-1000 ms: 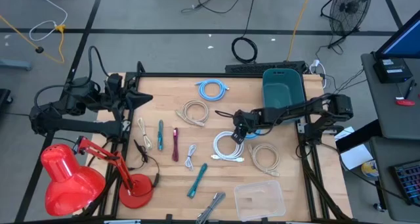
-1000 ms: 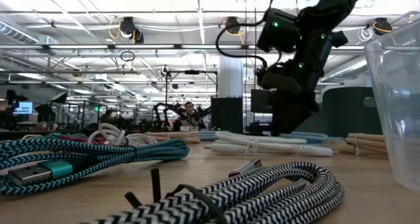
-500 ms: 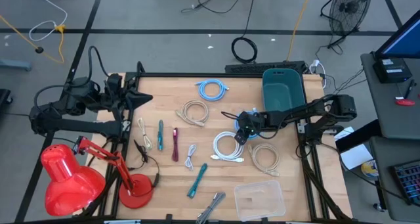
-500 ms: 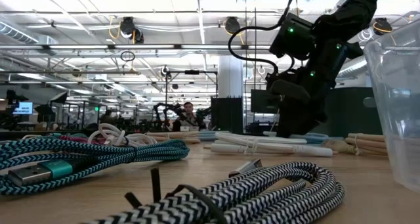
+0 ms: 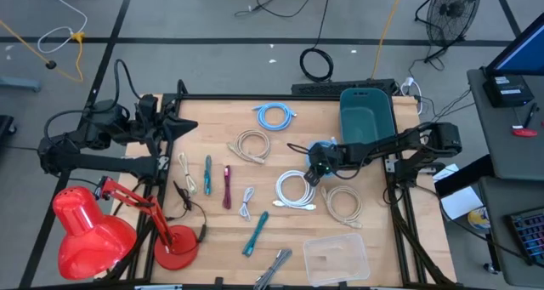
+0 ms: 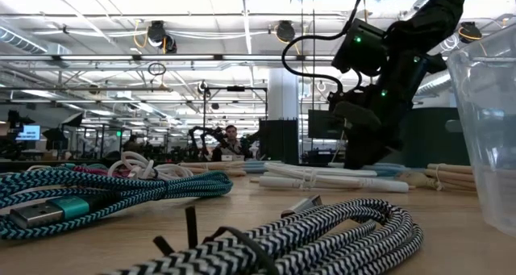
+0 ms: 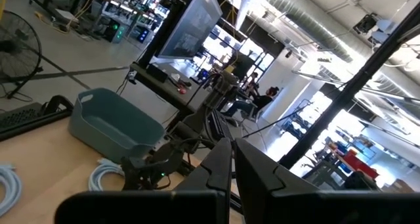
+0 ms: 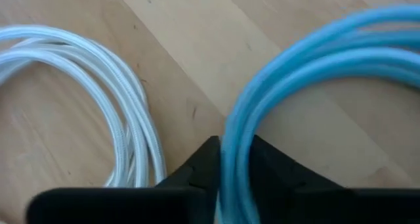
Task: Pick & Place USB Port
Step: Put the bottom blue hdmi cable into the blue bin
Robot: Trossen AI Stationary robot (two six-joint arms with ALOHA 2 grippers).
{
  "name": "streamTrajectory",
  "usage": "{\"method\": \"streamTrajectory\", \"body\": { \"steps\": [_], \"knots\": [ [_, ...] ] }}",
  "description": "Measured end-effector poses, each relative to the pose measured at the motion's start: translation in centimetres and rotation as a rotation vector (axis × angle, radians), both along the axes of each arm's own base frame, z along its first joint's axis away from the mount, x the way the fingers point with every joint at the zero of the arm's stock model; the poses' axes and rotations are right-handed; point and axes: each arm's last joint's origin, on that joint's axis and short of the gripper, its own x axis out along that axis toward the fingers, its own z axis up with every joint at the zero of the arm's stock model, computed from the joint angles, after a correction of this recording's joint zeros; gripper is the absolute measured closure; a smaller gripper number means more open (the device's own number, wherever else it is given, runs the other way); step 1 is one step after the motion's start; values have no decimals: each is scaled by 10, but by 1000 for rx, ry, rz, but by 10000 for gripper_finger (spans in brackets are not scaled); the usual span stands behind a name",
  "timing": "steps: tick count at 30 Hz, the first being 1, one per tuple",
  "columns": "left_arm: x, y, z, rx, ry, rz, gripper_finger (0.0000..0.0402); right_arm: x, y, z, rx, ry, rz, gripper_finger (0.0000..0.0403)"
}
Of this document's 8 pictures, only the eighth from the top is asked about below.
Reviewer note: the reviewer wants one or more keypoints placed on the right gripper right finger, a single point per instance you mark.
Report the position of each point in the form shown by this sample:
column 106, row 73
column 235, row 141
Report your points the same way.
column 311, row 201

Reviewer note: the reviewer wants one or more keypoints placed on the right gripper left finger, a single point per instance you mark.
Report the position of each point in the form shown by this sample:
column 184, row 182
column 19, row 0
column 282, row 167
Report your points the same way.
column 138, row 206

